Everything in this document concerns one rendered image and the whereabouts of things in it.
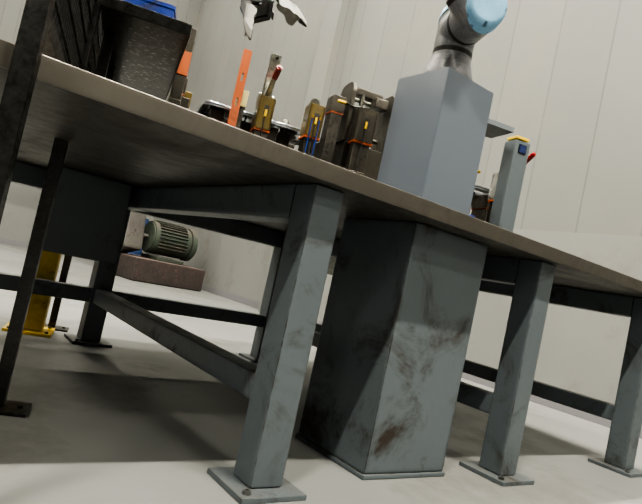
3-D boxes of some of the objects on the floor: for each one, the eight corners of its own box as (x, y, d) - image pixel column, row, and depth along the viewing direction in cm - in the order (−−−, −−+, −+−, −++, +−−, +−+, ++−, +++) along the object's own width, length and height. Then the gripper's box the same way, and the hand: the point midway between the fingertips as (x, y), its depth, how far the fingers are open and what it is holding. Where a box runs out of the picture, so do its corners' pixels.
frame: (371, 369, 345) (394, 263, 348) (649, 476, 215) (680, 306, 218) (-173, 310, 195) (-125, 125, 198) (-346, 546, 65) (-197, -2, 68)
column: (444, 476, 158) (491, 246, 161) (362, 480, 140) (417, 220, 143) (372, 437, 183) (413, 238, 186) (294, 437, 165) (342, 216, 168)
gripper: (277, -21, 148) (309, 41, 144) (206, -7, 141) (238, 59, 137) (283, -47, 140) (317, 18, 136) (208, -34, 133) (242, 35, 129)
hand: (280, 31), depth 134 cm, fingers open, 14 cm apart
